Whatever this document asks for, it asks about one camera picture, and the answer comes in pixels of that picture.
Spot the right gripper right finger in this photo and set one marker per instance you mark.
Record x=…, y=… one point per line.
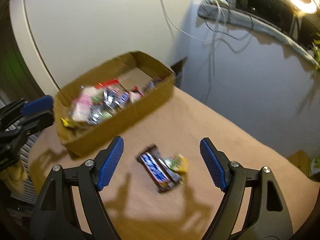
x=267, y=216

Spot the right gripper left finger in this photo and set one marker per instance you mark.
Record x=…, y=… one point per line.
x=54, y=215

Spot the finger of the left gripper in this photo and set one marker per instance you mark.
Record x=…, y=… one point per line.
x=25, y=108
x=30, y=126

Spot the red-edged dark snack bag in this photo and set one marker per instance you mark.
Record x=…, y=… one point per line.
x=113, y=85

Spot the yellow candy packet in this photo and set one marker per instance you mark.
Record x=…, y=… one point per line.
x=68, y=123

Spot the pink labelled bread pack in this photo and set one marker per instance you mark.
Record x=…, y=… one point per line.
x=83, y=103

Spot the brown cardboard box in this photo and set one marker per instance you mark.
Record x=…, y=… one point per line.
x=131, y=69

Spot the black patterned candy packet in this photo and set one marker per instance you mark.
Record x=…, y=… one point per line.
x=95, y=115

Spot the blue Snickers bar lower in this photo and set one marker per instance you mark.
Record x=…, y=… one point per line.
x=112, y=99

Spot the blue snickers bar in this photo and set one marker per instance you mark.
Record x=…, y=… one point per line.
x=164, y=178
x=112, y=99

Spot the gold round candy packet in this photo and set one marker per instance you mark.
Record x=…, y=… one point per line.
x=178, y=163

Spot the blue Snickers bar upper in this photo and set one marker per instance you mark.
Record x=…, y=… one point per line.
x=164, y=178

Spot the brown Snickers mini bar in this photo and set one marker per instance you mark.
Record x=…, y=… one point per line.
x=151, y=85

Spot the grey stone ledge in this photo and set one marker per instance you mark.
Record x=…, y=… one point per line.
x=241, y=19

